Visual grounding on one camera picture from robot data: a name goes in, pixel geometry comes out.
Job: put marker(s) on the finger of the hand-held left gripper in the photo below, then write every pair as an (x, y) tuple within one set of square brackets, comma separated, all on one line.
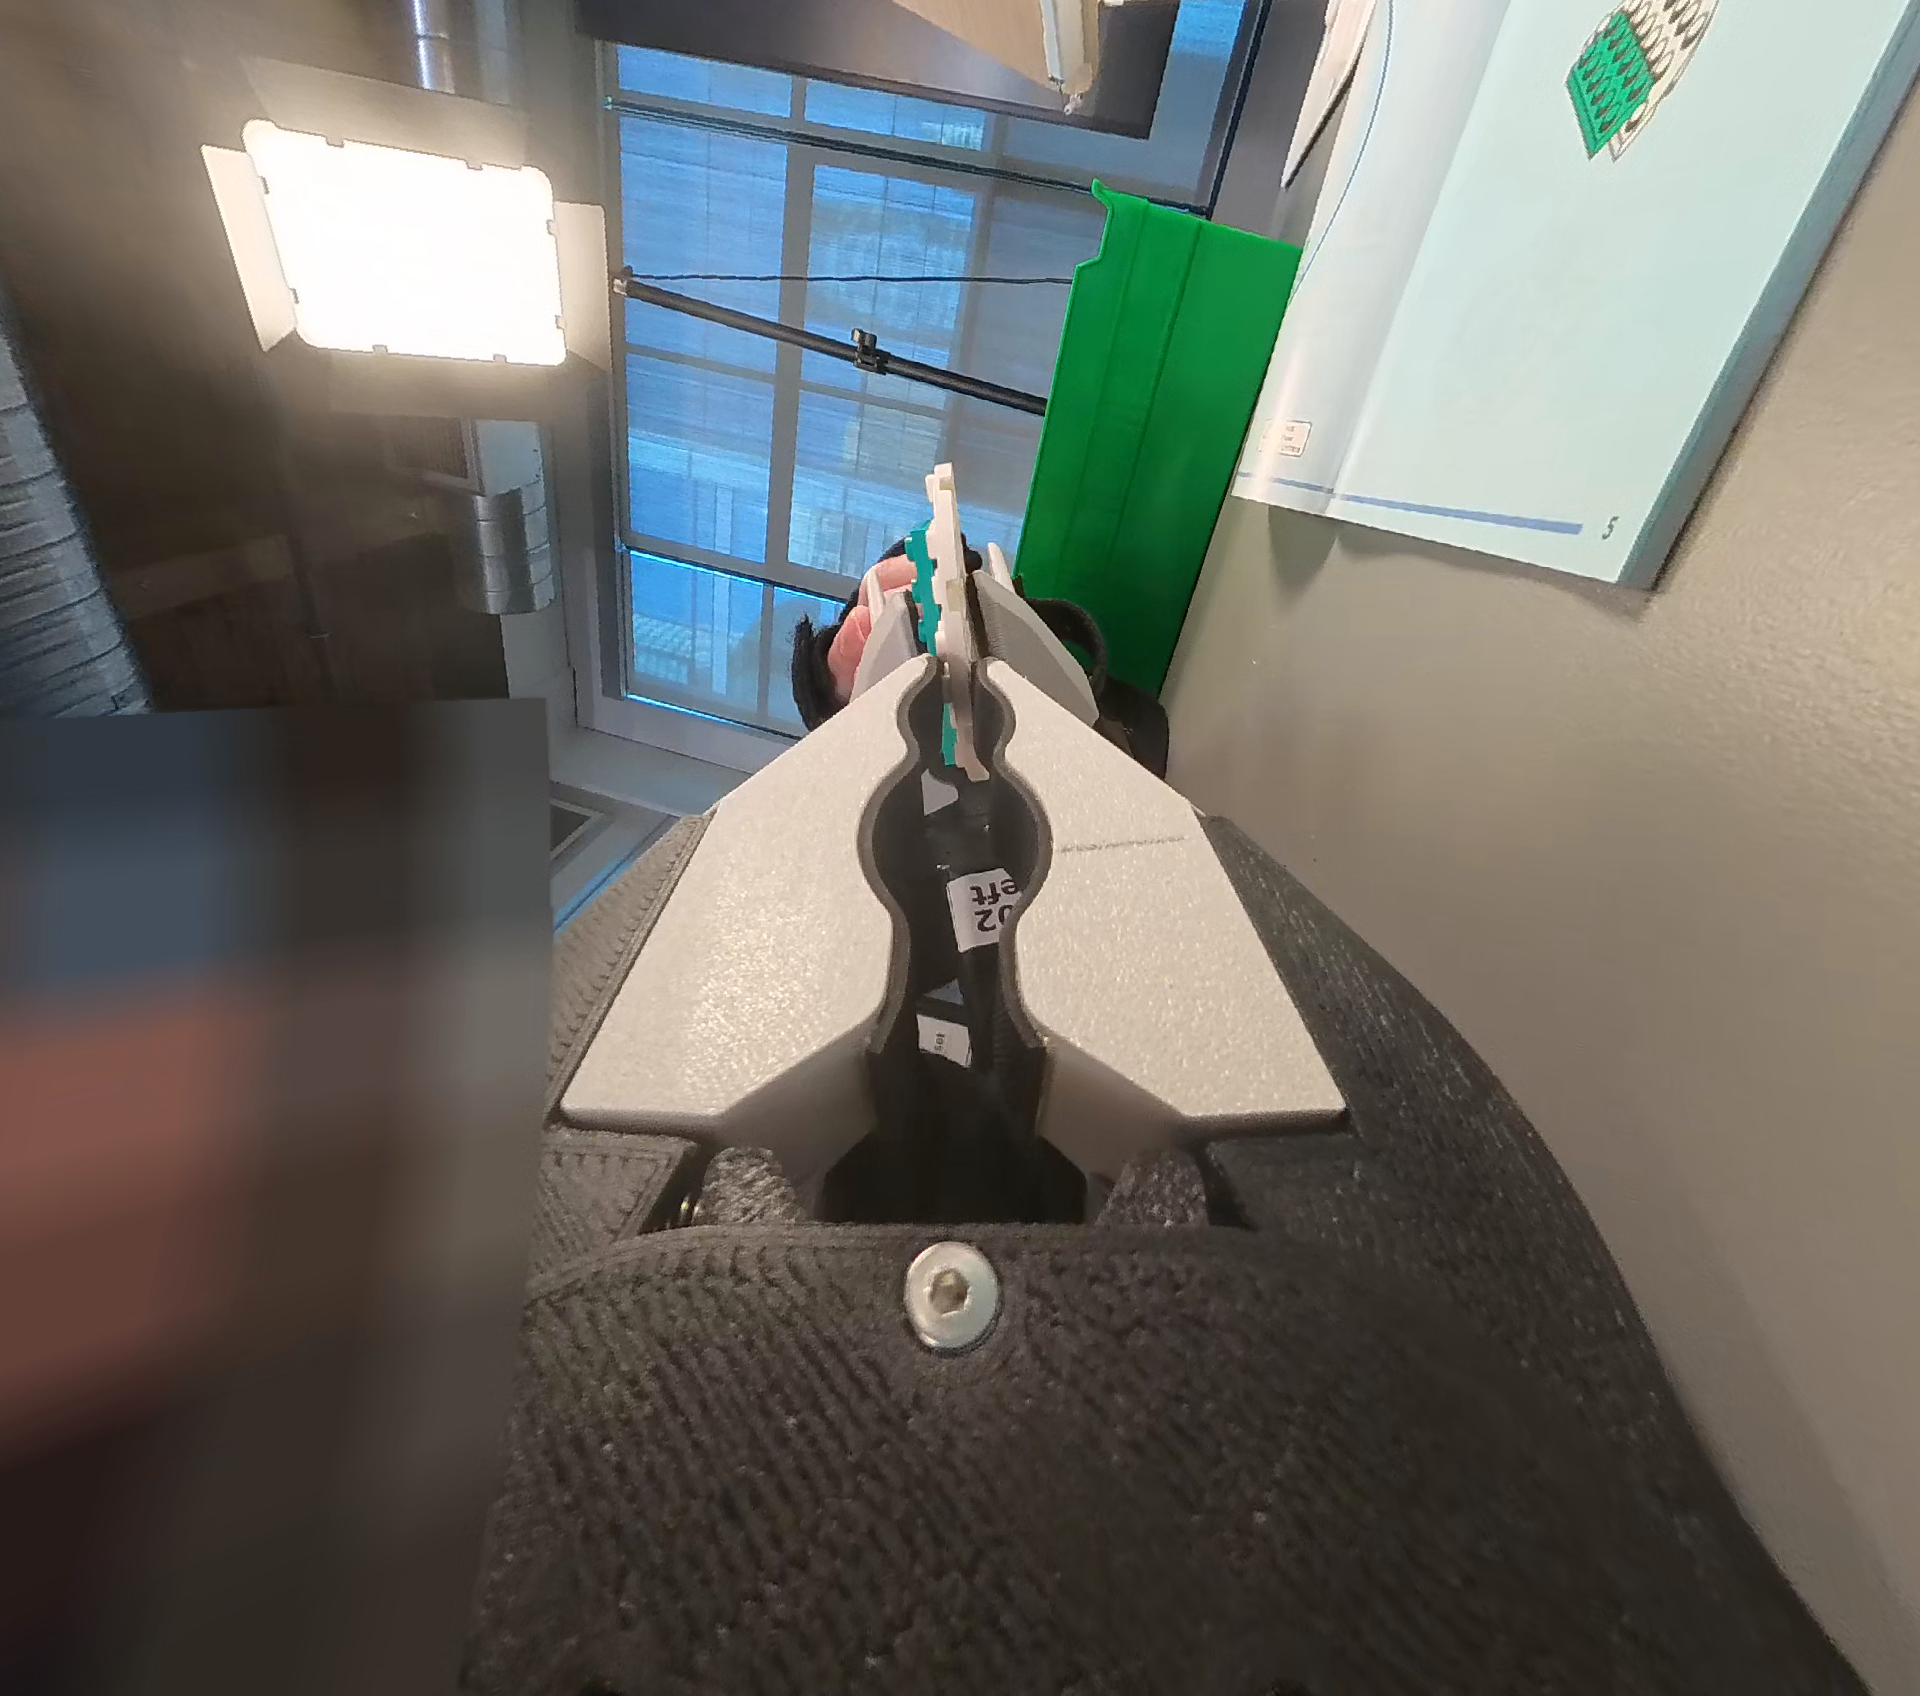
[(1035, 647), (896, 642)]

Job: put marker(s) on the studio light panel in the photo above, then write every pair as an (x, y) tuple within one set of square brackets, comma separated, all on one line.
[(405, 240)]

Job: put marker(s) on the green plastic bin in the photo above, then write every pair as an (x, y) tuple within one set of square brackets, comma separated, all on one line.
[(1155, 377)]

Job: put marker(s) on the person's left hand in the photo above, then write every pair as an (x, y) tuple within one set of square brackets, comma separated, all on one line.
[(853, 648)]

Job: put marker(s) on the lego instruction booklet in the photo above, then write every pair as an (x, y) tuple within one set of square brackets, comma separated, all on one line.
[(1501, 226)]

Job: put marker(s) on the white and teal lego assembly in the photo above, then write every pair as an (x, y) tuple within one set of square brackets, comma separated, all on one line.
[(948, 556)]

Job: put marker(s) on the black stand pole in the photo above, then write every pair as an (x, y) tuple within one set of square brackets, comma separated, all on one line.
[(863, 354)]

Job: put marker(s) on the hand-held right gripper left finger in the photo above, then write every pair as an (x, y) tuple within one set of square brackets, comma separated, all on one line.
[(704, 990)]

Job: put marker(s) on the large window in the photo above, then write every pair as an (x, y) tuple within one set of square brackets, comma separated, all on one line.
[(704, 196)]

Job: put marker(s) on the grey ribbed duct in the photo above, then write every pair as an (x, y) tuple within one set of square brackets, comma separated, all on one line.
[(61, 527)]

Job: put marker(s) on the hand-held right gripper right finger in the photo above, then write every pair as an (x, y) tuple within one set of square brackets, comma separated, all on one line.
[(1184, 976)]

